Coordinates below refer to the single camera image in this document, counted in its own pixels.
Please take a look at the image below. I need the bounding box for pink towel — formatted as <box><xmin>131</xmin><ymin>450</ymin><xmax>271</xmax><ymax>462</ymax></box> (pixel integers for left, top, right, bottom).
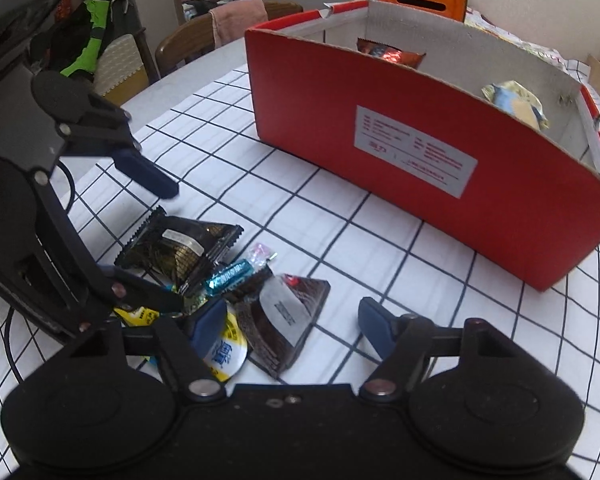
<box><xmin>209</xmin><ymin>0</ymin><xmax>270</xmax><ymax>48</ymax></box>

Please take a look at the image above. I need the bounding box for shiny brown snack bag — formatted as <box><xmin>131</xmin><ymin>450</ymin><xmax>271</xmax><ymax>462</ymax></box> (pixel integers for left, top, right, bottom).
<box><xmin>356</xmin><ymin>38</ymin><xmax>427</xmax><ymax>71</ymax></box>

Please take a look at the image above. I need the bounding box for green and black jacket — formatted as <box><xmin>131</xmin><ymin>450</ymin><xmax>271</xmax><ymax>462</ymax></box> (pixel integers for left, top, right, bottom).
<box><xmin>45</xmin><ymin>0</ymin><xmax>131</xmax><ymax>78</ymax></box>

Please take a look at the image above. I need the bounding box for red cardboard box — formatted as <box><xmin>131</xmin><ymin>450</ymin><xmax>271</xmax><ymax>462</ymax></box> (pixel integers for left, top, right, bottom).
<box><xmin>244</xmin><ymin>0</ymin><xmax>600</xmax><ymax>292</ymax></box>

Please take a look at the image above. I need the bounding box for wooden chair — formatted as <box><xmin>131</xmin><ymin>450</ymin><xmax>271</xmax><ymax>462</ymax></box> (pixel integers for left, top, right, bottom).
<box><xmin>155</xmin><ymin>0</ymin><xmax>305</xmax><ymax>78</ymax></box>

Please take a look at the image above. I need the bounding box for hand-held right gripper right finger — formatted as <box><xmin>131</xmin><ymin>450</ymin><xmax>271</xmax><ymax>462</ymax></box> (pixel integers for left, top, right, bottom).
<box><xmin>357</xmin><ymin>296</ymin><xmax>556</xmax><ymax>402</ymax></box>

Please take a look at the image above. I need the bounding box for black cable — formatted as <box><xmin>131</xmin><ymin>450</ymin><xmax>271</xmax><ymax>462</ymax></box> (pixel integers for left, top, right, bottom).
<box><xmin>4</xmin><ymin>160</ymin><xmax>77</xmax><ymax>388</ymax></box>

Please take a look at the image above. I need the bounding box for round white yellow jelly cup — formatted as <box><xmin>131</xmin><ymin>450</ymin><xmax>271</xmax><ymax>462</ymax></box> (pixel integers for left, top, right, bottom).
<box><xmin>200</xmin><ymin>310</ymin><xmax>252</xmax><ymax>382</ymax></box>

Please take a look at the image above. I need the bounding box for dark brown snack packet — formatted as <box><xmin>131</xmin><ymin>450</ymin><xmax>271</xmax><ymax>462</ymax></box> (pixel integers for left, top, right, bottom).
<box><xmin>232</xmin><ymin>274</ymin><xmax>332</xmax><ymax>380</ymax></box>

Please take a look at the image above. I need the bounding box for pile of flat packets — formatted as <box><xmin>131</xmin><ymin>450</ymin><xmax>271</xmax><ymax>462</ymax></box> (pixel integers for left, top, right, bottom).
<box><xmin>465</xmin><ymin>7</ymin><xmax>581</xmax><ymax>76</ymax></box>

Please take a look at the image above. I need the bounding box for small yellow packet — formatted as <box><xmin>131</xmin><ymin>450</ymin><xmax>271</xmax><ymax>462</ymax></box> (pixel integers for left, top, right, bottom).
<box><xmin>111</xmin><ymin>307</ymin><xmax>161</xmax><ymax>328</ymax></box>

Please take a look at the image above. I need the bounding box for yellow blue snack packet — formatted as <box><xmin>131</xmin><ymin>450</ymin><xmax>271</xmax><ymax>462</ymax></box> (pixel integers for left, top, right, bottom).
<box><xmin>481</xmin><ymin>81</ymin><xmax>551</xmax><ymax>132</ymax></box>

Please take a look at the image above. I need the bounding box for dark netted snack packet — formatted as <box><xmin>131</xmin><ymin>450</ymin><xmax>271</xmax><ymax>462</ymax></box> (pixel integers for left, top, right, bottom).
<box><xmin>114</xmin><ymin>207</ymin><xmax>245</xmax><ymax>295</ymax></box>

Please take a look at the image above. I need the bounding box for blue wrapped candy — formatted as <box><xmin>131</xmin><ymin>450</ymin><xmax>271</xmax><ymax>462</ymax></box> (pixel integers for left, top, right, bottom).
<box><xmin>203</xmin><ymin>259</ymin><xmax>255</xmax><ymax>297</ymax></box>

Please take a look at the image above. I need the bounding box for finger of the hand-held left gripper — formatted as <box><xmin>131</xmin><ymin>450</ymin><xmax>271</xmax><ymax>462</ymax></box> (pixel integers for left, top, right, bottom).
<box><xmin>55</xmin><ymin>92</ymin><xmax>180</xmax><ymax>200</ymax></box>
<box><xmin>27</xmin><ymin>170</ymin><xmax>185</xmax><ymax>336</ymax></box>

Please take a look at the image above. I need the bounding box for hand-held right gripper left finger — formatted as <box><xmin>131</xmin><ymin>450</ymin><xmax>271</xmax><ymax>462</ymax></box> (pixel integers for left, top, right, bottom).
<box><xmin>62</xmin><ymin>299</ymin><xmax>229</xmax><ymax>402</ymax></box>

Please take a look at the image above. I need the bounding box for black checked white tablecloth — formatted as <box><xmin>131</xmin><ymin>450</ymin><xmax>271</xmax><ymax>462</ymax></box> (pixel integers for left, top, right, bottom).
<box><xmin>0</xmin><ymin>67</ymin><xmax>600</xmax><ymax>476</ymax></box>

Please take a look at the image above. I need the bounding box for pink wrapped candy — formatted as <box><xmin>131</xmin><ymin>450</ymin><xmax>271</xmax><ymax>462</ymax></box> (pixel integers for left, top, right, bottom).
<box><xmin>247</xmin><ymin>242</ymin><xmax>278</xmax><ymax>266</ymax></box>

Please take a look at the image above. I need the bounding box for beige quilted cushion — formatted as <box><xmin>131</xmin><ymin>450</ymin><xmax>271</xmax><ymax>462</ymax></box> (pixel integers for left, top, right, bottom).
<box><xmin>94</xmin><ymin>34</ymin><xmax>150</xmax><ymax>106</ymax></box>

